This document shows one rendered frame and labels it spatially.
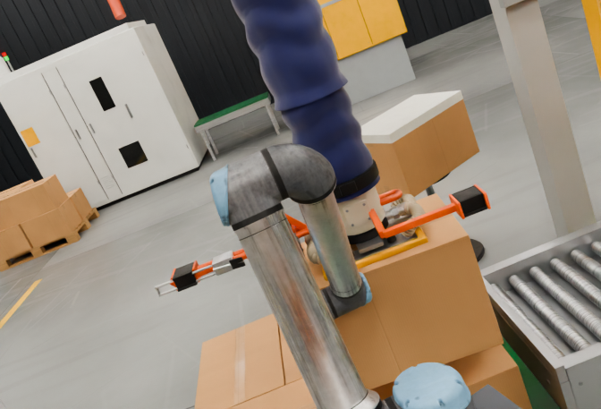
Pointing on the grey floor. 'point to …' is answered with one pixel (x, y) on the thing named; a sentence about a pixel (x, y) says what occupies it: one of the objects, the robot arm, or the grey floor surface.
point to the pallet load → (40, 218)
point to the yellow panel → (361, 22)
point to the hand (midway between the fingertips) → (276, 241)
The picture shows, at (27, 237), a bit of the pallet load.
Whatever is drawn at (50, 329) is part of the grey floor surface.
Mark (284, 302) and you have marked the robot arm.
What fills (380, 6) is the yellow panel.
